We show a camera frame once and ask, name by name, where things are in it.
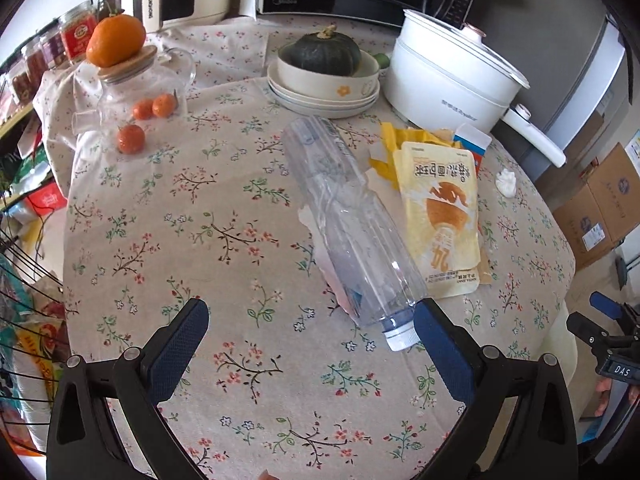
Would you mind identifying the red snack packet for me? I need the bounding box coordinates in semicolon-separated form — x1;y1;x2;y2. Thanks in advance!
22;181;69;212

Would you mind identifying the grey refrigerator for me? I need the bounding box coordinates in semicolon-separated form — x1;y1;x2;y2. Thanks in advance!
517;7;632;183

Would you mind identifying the person's right hand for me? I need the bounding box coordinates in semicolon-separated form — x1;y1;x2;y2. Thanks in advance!
595;379;615;417

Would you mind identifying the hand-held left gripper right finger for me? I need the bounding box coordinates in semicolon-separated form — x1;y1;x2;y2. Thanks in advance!
414;298;581;480

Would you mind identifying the cream plate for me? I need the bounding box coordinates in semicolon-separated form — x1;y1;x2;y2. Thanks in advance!
270;85;380;120

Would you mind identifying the yellow snack pouch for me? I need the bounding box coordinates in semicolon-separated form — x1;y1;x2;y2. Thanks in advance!
392;141;483;297

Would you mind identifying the dark green pumpkin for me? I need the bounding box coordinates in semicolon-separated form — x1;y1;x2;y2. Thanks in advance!
277;25;362;77

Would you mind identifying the glass pot lid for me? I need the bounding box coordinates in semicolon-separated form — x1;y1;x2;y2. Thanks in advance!
402;8;531;90

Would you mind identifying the cream bowl on plates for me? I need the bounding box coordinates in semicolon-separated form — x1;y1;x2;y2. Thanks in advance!
267;62;382;113

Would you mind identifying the clear plastic bottle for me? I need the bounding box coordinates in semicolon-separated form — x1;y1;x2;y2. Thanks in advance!
282;116;430;352

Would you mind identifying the glass jar with wooden lid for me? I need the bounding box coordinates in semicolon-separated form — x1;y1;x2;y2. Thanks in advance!
71;45;197;155

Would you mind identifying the black wire rack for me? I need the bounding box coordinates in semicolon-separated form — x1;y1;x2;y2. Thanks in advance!
0;232;68;457

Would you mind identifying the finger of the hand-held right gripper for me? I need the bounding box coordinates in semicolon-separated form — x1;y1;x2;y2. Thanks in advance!
590;291;640;328
566;311;615;349

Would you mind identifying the white electric cooking pot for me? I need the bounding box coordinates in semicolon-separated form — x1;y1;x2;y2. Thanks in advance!
385;8;567;168

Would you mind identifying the cream ceramic bowl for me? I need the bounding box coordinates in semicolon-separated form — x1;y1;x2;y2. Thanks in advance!
276;50;381;104

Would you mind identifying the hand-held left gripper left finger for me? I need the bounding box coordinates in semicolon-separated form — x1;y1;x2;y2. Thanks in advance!
46;299;210;480

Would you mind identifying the brown cardboard box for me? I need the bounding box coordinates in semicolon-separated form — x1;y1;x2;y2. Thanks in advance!
552;142;640;272

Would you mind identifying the large orange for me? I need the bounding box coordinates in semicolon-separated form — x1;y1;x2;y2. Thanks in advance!
86;14;147;68

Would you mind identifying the white blue orange carton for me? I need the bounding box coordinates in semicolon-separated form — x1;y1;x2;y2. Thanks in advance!
452;127;493;178

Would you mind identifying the yellow plastic wrapper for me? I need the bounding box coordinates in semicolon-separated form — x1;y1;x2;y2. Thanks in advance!
369;122;455;193

